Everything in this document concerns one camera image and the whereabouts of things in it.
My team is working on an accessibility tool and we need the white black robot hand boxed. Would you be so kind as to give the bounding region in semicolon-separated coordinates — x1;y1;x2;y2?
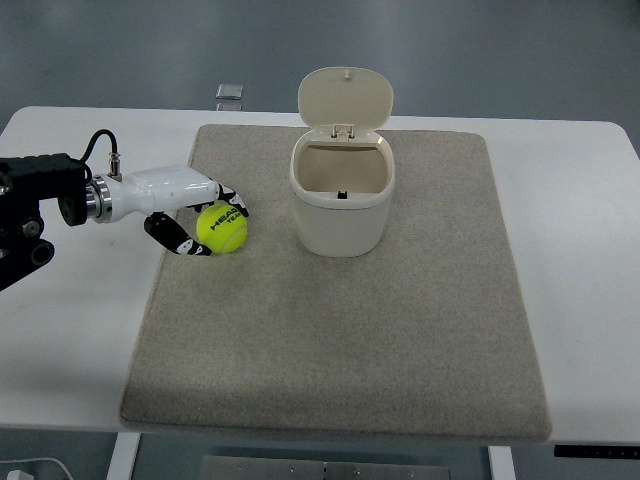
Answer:
87;166;248;256

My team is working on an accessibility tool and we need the yellow tennis ball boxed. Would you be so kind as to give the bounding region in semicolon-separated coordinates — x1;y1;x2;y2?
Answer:
196;205;248;254

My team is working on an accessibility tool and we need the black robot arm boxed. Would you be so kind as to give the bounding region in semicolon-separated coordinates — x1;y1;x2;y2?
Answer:
1;129;122;290

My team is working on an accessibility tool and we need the small clear floor plate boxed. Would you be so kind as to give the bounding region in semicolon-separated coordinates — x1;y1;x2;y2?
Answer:
216;83;244;101

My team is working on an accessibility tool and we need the beige bin with lid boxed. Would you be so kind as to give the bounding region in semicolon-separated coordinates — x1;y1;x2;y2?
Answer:
289;67;395;257

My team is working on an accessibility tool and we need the white left table leg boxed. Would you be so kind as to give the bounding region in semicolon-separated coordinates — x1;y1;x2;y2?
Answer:
106;433;141;480

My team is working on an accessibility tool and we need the white table leg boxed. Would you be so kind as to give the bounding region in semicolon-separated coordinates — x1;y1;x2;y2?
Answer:
488;446;516;480
106;433;141;480

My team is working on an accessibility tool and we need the white power adapter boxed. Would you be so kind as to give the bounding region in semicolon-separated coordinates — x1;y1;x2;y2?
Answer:
6;469;34;480

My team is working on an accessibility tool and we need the grey felt mat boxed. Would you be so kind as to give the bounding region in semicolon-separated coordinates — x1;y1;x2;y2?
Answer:
120;125;552;444

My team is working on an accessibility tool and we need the white right table leg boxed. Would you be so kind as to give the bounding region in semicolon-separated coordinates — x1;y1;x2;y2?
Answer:
488;446;516;480

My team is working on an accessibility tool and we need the black table control panel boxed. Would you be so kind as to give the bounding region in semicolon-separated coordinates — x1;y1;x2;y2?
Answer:
554;444;640;460

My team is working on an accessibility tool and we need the white cable on floor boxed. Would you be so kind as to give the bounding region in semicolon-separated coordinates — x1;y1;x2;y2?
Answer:
0;456;76;480

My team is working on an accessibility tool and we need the metal base plate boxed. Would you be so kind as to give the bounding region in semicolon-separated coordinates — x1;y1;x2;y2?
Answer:
199;456;451;480

